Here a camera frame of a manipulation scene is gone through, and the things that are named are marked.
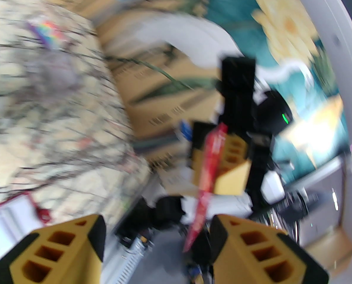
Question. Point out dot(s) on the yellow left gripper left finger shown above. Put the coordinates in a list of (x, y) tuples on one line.
[(60, 253)]

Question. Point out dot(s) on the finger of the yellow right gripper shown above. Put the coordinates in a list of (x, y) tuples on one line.
[(235, 170), (199, 158)]

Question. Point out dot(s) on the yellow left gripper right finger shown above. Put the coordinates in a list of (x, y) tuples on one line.
[(258, 256)]

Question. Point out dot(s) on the red card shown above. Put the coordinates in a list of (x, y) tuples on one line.
[(211, 170)]

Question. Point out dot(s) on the red leather card holder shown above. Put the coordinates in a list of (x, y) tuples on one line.
[(7, 226)]

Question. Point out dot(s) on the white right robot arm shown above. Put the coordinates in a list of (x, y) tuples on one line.
[(272, 188)]

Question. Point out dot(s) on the purple rainbow marker pack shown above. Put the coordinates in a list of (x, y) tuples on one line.
[(47, 34)]

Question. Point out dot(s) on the aluminium front rail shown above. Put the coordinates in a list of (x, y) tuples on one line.
[(128, 259)]

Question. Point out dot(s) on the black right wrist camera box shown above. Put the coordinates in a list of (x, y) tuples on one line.
[(238, 84)]

